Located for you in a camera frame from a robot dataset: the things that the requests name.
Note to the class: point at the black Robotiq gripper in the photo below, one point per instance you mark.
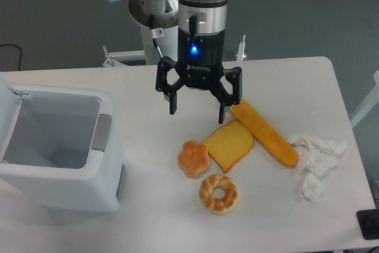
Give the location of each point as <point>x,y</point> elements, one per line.
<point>199,66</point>

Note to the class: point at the round flower-shaped bread bun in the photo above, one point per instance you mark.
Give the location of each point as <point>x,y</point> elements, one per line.
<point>193,158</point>

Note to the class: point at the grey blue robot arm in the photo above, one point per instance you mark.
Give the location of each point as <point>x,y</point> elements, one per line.
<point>201,28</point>

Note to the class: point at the yellow toast bread slice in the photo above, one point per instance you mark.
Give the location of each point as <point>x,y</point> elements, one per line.
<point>229,144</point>

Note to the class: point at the long orange baguette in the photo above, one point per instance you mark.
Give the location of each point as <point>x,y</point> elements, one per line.
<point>269,138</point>

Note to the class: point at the white open trash bin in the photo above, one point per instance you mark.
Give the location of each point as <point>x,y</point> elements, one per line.
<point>60,146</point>

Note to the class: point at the large crumpled white tissue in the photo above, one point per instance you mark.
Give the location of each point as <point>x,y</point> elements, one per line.
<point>316,155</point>

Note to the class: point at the small crumpled white tissue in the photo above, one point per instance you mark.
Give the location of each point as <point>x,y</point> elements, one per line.
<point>312,188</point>

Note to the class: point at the black device at table edge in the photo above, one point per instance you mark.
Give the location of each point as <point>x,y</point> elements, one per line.
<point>368,223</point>

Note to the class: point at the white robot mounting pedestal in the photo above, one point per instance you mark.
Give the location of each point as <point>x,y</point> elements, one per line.
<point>167,44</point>

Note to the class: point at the white clamp post right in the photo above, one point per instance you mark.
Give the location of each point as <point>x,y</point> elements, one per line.
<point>241,55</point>

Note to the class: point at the white table frame bracket left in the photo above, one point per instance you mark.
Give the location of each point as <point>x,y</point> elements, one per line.
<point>125,58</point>

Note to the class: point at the braided ring bread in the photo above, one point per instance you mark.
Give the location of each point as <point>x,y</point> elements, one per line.
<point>219,194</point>

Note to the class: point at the white frame at right edge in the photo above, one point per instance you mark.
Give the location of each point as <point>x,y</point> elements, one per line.
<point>366,105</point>

